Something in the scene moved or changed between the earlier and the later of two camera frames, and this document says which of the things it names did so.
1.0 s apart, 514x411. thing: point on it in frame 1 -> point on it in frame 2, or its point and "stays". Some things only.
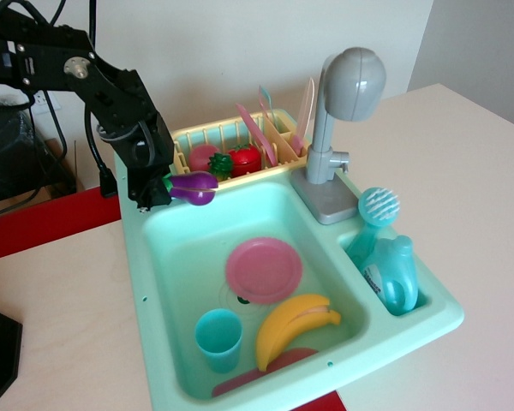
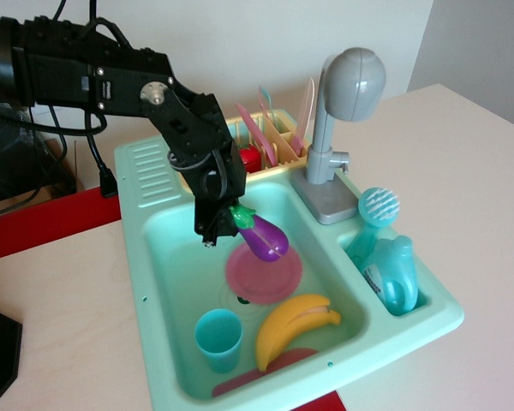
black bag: (16, 163) stays
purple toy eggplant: (198, 187) -> (265, 239)
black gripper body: (144, 141) -> (202, 149)
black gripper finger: (156, 193) -> (213, 218)
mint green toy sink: (248, 303) stays
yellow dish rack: (240, 145) stays
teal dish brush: (377, 206) stays
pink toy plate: (264, 271) stays
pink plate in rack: (266, 148) stays
